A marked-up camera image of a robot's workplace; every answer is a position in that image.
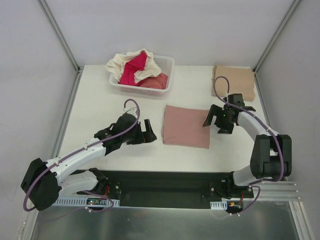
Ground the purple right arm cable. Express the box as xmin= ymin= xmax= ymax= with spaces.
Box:
xmin=212 ymin=76 xmax=287 ymax=217

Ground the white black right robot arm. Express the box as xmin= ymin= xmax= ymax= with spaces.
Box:
xmin=203 ymin=104 xmax=292 ymax=198

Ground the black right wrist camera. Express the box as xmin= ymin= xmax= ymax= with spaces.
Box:
xmin=223 ymin=93 xmax=256 ymax=112

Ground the magenta shirt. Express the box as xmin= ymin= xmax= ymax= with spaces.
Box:
xmin=119 ymin=51 xmax=147 ymax=86

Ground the cream white shirt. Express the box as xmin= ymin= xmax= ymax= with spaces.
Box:
xmin=105 ymin=48 xmax=162 ymax=86

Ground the right white cable duct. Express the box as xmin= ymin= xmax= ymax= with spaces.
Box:
xmin=210 ymin=200 xmax=228 ymax=211

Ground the aluminium front rail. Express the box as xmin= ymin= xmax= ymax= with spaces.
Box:
xmin=258 ymin=181 xmax=302 ymax=202

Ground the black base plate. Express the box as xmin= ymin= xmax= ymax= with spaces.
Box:
xmin=93 ymin=170 xmax=254 ymax=209

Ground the folded beige t-shirt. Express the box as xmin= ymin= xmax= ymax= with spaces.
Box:
xmin=212 ymin=65 xmax=256 ymax=102

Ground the left white cable duct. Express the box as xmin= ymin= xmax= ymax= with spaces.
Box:
xmin=53 ymin=196 xmax=120 ymax=208

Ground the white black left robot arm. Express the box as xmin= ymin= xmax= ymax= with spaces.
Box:
xmin=20 ymin=113 xmax=157 ymax=212

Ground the white cable duct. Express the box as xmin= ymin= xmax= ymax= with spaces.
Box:
xmin=53 ymin=196 xmax=120 ymax=208
xmin=210 ymin=200 xmax=228 ymax=211

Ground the aluminium frame post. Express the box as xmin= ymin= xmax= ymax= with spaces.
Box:
xmin=253 ymin=0 xmax=303 ymax=73
xmin=36 ymin=0 xmax=82 ymax=73

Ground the pink printed t-shirt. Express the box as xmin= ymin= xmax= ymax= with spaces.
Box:
xmin=162 ymin=105 xmax=210 ymax=149

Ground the salmon red shirt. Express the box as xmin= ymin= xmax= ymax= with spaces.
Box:
xmin=139 ymin=73 xmax=168 ymax=90

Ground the right aluminium frame post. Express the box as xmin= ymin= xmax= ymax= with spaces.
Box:
xmin=253 ymin=0 xmax=303 ymax=73

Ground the white perforated plastic basket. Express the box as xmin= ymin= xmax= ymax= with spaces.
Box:
xmin=109 ymin=55 xmax=175 ymax=97

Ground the left aluminium frame post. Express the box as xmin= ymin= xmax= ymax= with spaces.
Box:
xmin=36 ymin=0 xmax=82 ymax=73

